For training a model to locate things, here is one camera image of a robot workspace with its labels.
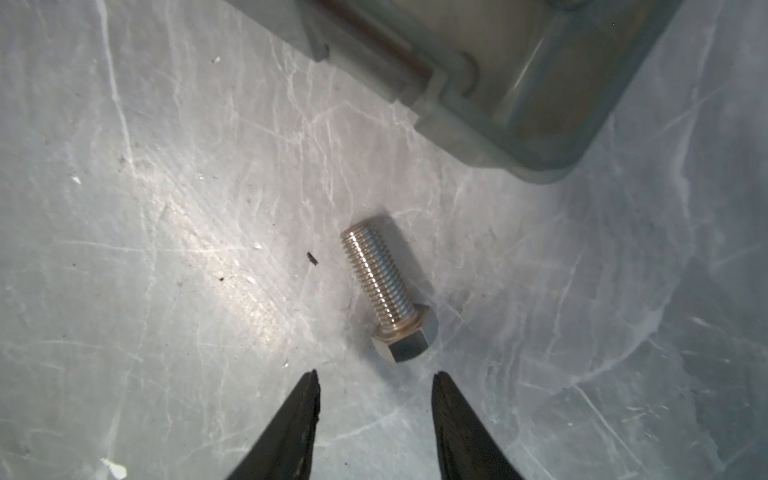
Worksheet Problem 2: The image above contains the silver hex bolt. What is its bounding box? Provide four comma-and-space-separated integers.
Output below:
341, 221, 439, 363

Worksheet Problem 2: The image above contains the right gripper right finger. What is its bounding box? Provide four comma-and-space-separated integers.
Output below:
431, 371, 523, 480

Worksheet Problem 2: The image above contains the grey plastic organizer box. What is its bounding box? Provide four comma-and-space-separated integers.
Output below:
236, 0, 680, 184

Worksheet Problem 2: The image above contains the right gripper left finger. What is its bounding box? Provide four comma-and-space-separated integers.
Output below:
227, 370, 321, 480

